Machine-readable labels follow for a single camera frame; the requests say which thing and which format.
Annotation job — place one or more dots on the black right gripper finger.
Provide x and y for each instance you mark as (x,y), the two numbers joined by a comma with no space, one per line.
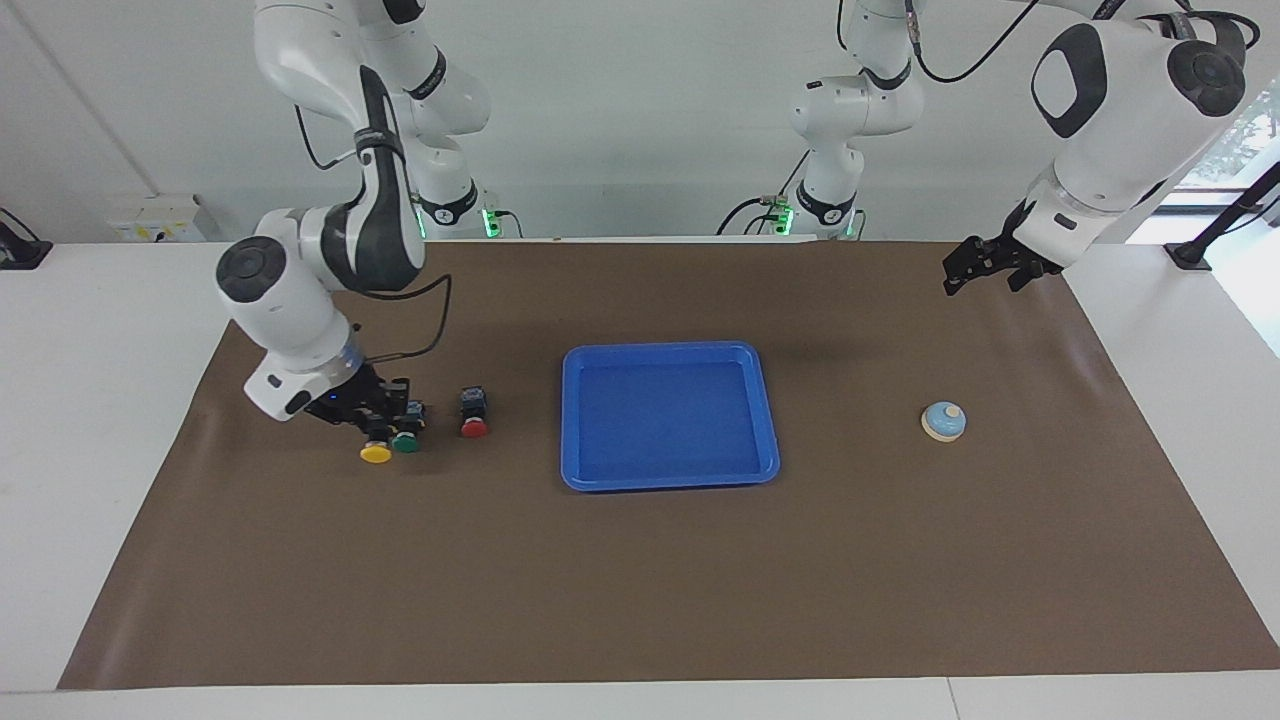
(369,430)
(389,424)

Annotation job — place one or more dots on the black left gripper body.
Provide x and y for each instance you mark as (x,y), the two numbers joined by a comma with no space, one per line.
(1015,245)

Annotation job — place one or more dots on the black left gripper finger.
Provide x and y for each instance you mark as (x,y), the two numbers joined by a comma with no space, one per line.
(955,283)
(1022,279)

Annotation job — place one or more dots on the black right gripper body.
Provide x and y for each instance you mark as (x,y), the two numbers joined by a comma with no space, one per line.
(360,395)

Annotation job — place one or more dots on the yellow push button switch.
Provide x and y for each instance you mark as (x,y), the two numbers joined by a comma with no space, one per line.
(376,455)

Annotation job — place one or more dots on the green push button switch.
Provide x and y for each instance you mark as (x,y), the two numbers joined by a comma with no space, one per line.
(407,444)

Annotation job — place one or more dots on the red push button switch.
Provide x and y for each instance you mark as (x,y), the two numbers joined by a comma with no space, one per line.
(474,428)

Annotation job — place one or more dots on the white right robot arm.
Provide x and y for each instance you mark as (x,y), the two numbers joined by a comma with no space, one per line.
(290,310)

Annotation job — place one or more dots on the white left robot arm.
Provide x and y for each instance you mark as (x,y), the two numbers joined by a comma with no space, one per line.
(1120,140)

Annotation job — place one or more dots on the light blue desk bell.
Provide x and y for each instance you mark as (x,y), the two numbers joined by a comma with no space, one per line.
(942,422)

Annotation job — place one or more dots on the blue plastic tray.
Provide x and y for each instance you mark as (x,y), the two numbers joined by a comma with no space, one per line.
(665,420)

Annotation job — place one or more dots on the window with green foliage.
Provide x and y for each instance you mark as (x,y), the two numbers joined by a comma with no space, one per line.
(1262,130)

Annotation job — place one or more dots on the brown table mat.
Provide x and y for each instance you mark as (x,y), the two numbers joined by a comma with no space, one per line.
(640,580)

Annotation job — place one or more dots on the black table clamp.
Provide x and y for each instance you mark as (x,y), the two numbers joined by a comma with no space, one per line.
(20,255)

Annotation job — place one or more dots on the black camera stand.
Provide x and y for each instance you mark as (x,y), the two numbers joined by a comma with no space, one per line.
(1185,255)

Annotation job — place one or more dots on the white wall socket box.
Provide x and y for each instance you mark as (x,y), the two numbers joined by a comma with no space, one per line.
(160,220)

